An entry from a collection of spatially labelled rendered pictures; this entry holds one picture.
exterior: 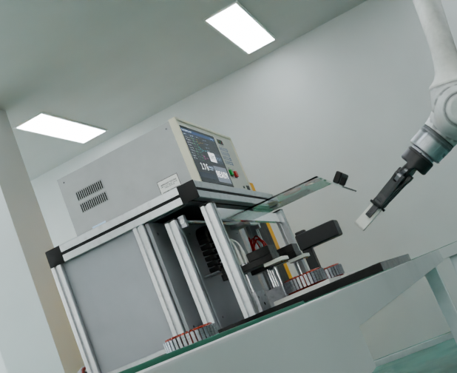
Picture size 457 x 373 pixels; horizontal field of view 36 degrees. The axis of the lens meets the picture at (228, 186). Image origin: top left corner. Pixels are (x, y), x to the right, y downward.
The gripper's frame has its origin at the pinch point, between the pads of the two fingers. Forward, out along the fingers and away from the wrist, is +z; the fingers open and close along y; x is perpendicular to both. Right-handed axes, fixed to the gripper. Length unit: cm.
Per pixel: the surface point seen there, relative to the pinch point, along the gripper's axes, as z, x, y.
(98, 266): 51, 38, -25
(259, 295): 32.9, 6.7, -5.3
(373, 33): -97, 199, 524
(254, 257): 26.2, 13.9, -6.8
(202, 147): 15.6, 46.6, 0.1
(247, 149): 75, 224, 522
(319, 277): 18.6, -2.0, -6.1
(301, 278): 21.4, 0.9, -8.7
